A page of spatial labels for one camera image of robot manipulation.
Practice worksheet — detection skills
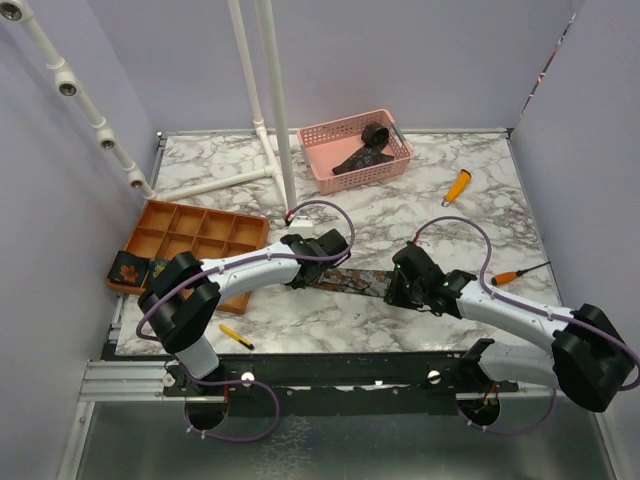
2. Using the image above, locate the brown grey floral tie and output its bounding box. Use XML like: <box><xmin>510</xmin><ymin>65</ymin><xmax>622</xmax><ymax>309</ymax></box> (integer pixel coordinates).
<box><xmin>312</xmin><ymin>268</ymin><xmax>393</xmax><ymax>298</ymax></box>

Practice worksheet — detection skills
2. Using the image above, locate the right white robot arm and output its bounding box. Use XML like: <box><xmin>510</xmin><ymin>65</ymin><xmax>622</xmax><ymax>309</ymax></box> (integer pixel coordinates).
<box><xmin>384</xmin><ymin>242</ymin><xmax>634</xmax><ymax>413</ymax></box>

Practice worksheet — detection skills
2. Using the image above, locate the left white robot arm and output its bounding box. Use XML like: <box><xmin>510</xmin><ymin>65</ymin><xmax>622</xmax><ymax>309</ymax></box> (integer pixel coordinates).
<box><xmin>138</xmin><ymin>229</ymin><xmax>351</xmax><ymax>395</ymax></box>

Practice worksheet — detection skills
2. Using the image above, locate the pink perforated plastic basket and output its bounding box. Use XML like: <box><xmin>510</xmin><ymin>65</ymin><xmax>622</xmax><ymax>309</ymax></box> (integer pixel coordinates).
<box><xmin>297</xmin><ymin>109</ymin><xmax>413</xmax><ymax>195</ymax></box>

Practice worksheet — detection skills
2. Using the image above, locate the dark blue-flowered tie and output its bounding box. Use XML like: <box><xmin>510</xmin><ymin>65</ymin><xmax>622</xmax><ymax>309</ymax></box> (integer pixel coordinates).
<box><xmin>332</xmin><ymin>122</ymin><xmax>394</xmax><ymax>175</ymax></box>

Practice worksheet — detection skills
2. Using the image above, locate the wooden compartment tray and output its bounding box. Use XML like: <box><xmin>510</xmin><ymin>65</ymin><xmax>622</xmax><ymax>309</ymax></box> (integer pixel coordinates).
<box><xmin>107</xmin><ymin>200</ymin><xmax>270</xmax><ymax>295</ymax></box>

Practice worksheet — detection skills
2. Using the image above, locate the navy yellow-flower rolled tie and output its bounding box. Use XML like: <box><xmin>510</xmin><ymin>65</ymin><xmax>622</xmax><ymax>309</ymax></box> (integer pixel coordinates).
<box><xmin>148</xmin><ymin>257</ymin><xmax>170</xmax><ymax>280</ymax></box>

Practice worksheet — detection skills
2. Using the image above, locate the black orange-flower rolled tie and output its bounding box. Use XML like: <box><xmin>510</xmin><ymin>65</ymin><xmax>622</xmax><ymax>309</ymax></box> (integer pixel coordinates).
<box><xmin>107</xmin><ymin>250</ymin><xmax>149</xmax><ymax>287</ymax></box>

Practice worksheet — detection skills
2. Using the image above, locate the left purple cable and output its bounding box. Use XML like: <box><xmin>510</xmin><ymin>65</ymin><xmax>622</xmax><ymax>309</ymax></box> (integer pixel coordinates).
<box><xmin>135</xmin><ymin>199</ymin><xmax>356</xmax><ymax>444</ymax></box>

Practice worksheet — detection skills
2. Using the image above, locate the purple cable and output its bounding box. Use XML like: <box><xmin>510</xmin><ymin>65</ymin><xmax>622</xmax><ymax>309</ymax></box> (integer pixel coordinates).
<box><xmin>412</xmin><ymin>215</ymin><xmax>640</xmax><ymax>436</ymax></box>
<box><xmin>135</xmin><ymin>199</ymin><xmax>356</xmax><ymax>444</ymax></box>

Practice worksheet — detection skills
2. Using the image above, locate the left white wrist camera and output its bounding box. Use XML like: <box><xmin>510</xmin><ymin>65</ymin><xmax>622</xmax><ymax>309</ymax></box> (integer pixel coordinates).
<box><xmin>285</xmin><ymin>215</ymin><xmax>313</xmax><ymax>229</ymax></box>

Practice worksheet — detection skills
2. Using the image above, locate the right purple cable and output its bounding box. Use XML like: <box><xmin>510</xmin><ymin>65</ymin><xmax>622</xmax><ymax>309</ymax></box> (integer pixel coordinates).
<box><xmin>412</xmin><ymin>215</ymin><xmax>640</xmax><ymax>436</ymax></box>

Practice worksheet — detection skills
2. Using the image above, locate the orange handled screwdriver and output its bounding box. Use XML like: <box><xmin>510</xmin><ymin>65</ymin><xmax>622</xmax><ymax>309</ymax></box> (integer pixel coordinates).
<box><xmin>490</xmin><ymin>261</ymin><xmax>550</xmax><ymax>286</ymax></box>

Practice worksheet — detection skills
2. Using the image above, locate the yellow handled utility knife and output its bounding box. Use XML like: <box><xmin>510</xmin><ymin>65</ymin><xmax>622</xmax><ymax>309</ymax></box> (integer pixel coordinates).
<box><xmin>441</xmin><ymin>169</ymin><xmax>472</xmax><ymax>207</ymax></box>

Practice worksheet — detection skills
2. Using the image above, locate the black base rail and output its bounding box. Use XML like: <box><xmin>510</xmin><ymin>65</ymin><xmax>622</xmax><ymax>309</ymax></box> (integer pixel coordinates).
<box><xmin>163</xmin><ymin>339</ymin><xmax>518</xmax><ymax>417</ymax></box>

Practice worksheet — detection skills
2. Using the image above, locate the white PVC pipe frame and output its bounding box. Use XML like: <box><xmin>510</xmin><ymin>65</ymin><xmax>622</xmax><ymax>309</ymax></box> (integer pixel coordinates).
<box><xmin>0</xmin><ymin>0</ymin><xmax>301</xmax><ymax>221</ymax></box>

